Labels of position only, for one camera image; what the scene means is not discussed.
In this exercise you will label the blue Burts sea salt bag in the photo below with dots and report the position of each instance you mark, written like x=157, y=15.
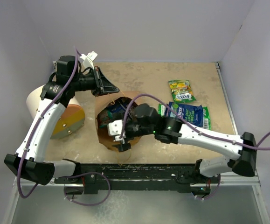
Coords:
x=192, y=114

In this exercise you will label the aluminium table frame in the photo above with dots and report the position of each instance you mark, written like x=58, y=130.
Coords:
x=237, y=201

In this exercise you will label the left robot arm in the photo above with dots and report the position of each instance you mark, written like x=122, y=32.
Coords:
x=71, y=76

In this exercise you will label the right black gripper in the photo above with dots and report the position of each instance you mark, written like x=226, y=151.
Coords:
x=123, y=146

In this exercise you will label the green snack pack in bag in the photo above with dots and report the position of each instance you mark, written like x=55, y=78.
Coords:
x=104, y=117

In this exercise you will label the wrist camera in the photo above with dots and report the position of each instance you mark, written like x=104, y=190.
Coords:
x=88, y=59
x=115, y=130

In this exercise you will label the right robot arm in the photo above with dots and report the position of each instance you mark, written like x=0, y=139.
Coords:
x=236, y=155

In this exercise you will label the green white chips bag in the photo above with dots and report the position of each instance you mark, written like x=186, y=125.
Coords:
x=206, y=119

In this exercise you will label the green Fox's candy bag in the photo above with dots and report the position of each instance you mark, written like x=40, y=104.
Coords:
x=181, y=91

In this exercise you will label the brown paper bag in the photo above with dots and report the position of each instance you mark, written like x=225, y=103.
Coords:
x=101, y=102

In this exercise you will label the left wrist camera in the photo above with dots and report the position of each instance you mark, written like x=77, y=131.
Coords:
x=88, y=59

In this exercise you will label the white roll with orange end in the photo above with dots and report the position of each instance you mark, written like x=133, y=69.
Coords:
x=72, y=118

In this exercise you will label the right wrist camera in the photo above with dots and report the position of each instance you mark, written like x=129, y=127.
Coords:
x=115, y=130

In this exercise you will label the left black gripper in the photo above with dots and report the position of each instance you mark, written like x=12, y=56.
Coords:
x=102, y=85

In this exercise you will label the blue white snack pack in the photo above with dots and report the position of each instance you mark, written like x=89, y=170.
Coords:
x=119, y=106

